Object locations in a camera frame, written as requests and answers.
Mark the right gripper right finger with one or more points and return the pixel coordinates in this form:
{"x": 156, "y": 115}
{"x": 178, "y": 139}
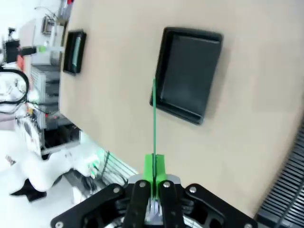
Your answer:
{"x": 169, "y": 204}

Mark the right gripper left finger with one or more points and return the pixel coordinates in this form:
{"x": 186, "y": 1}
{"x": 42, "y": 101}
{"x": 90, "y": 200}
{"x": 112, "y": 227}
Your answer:
{"x": 140, "y": 204}

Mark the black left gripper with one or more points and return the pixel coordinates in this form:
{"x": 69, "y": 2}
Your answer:
{"x": 12, "y": 51}

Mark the green circuit board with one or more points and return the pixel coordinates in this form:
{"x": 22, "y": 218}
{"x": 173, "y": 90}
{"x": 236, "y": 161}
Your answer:
{"x": 154, "y": 118}
{"x": 76, "y": 52}

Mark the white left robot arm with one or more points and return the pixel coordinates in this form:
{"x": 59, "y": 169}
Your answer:
{"x": 47, "y": 166}

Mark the black ESD tray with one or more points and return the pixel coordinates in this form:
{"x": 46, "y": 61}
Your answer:
{"x": 69, "y": 54}
{"x": 190, "y": 76}

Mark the grey metal control box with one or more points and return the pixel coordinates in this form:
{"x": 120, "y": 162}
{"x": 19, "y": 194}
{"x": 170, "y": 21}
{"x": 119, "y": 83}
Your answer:
{"x": 45, "y": 95}

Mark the black slotted board rack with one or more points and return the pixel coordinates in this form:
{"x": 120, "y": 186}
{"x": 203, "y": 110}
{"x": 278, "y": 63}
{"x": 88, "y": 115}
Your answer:
{"x": 285, "y": 185}

